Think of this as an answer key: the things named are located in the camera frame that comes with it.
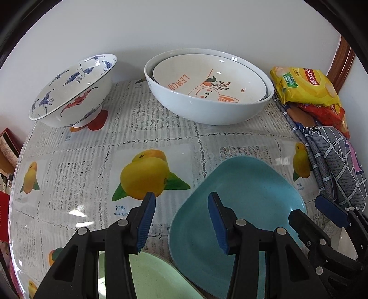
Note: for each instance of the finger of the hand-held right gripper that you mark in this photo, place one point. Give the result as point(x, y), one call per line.
point(304, 227)
point(330, 208)

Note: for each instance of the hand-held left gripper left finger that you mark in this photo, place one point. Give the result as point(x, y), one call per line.
point(145, 218)

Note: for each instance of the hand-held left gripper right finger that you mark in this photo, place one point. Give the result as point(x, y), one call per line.
point(217, 221)

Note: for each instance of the blue plate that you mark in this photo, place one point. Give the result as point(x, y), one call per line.
point(244, 187)

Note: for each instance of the grey checked cloth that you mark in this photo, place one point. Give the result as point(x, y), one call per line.
point(330, 155)

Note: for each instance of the green plate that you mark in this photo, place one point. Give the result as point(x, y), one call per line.
point(161, 276)

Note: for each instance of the fruit print tablecloth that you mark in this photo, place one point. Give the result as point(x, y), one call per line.
point(86, 161)

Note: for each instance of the red chip bag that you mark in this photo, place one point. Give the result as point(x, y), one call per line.
point(330, 113)

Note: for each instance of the orange-brown packet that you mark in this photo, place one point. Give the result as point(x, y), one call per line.
point(299, 115)

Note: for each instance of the large white bowl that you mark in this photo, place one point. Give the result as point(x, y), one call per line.
point(201, 110)

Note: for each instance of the yellow chip bag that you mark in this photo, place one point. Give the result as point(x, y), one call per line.
point(304, 86)

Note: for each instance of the red box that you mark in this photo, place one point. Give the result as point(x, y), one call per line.
point(3, 215)

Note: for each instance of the white lemon rabbit bowl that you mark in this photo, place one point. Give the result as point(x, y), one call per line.
point(201, 74)

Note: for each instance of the blue crane pattern bowl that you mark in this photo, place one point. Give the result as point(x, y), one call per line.
point(57, 95)

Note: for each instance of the patterned box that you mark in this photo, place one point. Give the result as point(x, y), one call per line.
point(8, 141)

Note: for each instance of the wooden door frame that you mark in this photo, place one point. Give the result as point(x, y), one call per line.
point(342, 63)

